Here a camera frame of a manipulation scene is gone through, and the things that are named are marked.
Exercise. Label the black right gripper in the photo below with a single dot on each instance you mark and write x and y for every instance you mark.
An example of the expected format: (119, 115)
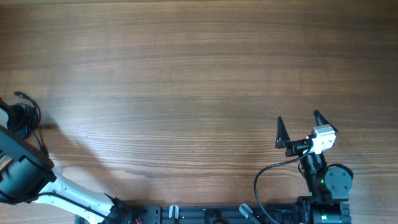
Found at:
(283, 141)

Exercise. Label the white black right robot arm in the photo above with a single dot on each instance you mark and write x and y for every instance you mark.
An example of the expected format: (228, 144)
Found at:
(328, 184)

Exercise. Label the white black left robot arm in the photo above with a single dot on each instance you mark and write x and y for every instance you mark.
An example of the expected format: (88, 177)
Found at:
(28, 175)

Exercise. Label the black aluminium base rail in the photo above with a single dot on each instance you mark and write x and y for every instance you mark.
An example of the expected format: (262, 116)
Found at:
(236, 214)

